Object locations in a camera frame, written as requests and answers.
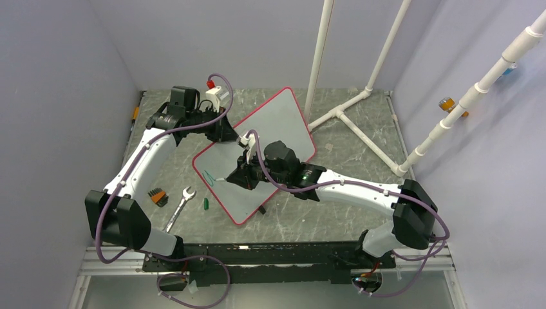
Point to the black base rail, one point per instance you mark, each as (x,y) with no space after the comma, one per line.
(333,261)

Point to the silver combination wrench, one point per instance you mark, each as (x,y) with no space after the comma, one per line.
(187,195)

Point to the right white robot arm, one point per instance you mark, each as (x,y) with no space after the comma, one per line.
(411,213)

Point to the orange yellow wall fitting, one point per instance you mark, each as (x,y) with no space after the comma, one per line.
(447,104)

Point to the white PVC diagonal pipe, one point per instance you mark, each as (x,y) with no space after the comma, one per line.
(522,44)

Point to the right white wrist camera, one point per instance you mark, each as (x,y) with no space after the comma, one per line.
(247,141)

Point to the blue wall fitting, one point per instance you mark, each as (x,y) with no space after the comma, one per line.
(511,68)

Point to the orange black brush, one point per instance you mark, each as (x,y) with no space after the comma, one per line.
(158,196)

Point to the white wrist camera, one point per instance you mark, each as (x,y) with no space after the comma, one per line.
(247,141)
(216,95)

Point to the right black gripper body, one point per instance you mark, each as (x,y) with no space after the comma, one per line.
(254,170)

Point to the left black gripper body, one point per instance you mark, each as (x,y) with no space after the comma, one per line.
(212,131)

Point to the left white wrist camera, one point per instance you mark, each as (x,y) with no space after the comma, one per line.
(216,95)

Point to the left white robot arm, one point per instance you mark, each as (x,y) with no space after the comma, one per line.
(114,213)

